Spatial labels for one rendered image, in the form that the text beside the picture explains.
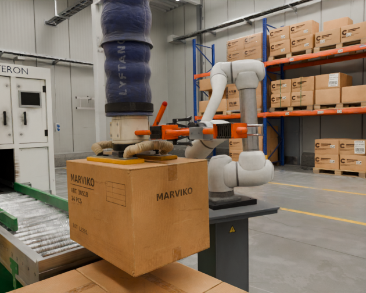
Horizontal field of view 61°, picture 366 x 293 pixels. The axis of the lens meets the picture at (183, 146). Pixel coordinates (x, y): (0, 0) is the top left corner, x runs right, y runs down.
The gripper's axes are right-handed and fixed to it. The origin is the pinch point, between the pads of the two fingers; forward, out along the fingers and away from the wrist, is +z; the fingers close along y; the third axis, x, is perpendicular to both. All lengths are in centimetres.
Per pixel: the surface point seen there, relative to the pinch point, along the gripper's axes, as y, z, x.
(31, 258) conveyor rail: 61, 35, 63
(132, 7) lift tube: -54, 4, 17
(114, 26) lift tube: -46, 10, 21
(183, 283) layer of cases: 66, -6, -2
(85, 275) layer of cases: 66, 20, 37
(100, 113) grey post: -28, -160, 336
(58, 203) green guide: 60, -21, 165
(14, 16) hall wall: -345, -221, 935
